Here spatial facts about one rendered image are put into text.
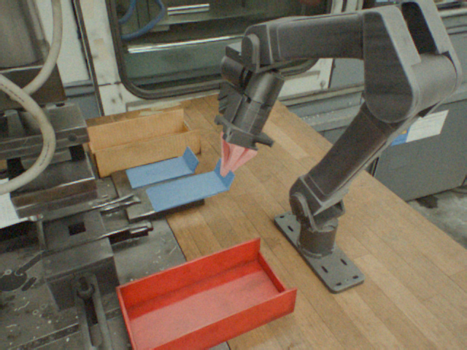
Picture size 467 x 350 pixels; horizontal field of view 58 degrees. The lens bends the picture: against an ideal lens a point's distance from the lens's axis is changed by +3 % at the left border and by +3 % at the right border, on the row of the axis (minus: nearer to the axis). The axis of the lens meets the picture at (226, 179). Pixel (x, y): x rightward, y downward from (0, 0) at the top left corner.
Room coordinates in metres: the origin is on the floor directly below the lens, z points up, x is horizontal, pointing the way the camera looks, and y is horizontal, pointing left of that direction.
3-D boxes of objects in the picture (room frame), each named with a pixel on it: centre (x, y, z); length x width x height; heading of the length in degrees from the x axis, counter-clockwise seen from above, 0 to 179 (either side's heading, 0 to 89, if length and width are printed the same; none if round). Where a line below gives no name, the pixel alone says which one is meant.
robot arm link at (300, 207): (0.54, -0.16, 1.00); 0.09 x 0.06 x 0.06; 126
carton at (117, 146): (0.85, 0.20, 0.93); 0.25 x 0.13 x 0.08; 115
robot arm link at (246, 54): (0.69, -0.04, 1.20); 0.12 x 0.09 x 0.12; 36
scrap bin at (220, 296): (0.39, 0.03, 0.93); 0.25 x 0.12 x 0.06; 115
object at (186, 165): (0.74, 0.15, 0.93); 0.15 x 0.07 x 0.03; 114
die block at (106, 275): (0.51, 0.26, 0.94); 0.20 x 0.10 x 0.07; 25
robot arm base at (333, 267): (0.53, -0.17, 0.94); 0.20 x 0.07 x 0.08; 25
